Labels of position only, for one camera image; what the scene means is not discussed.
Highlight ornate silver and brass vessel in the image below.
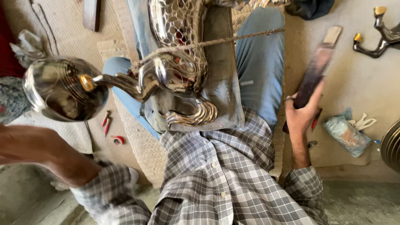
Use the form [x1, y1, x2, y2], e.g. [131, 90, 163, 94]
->
[80, 0, 291, 128]

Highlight dark blue cloth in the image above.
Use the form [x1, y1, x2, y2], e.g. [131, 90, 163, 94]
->
[285, 0, 335, 21]

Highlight crumpled grey plastic sheet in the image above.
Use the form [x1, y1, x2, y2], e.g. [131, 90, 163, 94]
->
[9, 29, 48, 69]

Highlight person's grey plaid shirt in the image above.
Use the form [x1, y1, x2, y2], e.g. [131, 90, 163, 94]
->
[69, 106, 329, 225]

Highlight dark worn work block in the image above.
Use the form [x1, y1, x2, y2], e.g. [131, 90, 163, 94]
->
[143, 6, 246, 134]

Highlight dark red cloth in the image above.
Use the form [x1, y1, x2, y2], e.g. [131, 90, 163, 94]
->
[0, 0, 26, 79]

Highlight ribbed metal disc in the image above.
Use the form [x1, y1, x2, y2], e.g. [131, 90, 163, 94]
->
[380, 119, 400, 174]

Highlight person's right hand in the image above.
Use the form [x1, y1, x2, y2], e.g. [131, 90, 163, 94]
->
[283, 80, 326, 135]

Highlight round silver metal bowl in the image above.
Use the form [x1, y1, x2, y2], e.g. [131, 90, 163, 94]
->
[22, 56, 110, 123]

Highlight red-handled small tool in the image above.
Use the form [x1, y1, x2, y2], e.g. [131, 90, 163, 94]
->
[104, 117, 113, 137]
[101, 110, 111, 128]

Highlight plastic bag with cloth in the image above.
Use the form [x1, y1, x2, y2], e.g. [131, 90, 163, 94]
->
[322, 107, 373, 158]

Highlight white cloth strips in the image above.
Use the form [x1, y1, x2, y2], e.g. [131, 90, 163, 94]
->
[347, 112, 377, 131]

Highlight dark wooden polishing stick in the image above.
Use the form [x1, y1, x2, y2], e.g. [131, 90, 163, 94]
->
[282, 26, 343, 134]

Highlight frayed brown rope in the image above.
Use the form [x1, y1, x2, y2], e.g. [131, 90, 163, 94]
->
[131, 27, 286, 69]

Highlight red-handled engraving tool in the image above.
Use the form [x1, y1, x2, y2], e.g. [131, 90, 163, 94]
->
[311, 108, 323, 132]

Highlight dark metal brass-tipped bracket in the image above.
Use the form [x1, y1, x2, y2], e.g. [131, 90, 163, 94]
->
[353, 6, 400, 59]

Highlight thin black wire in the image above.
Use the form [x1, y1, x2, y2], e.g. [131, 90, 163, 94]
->
[29, 0, 60, 56]

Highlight person's blue jeans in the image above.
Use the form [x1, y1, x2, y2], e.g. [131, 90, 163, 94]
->
[102, 0, 286, 140]

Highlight dark wooden plank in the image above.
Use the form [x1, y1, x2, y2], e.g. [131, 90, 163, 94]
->
[82, 0, 102, 32]

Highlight grey patterned cloth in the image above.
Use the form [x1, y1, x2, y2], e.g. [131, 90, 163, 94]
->
[0, 76, 32, 124]

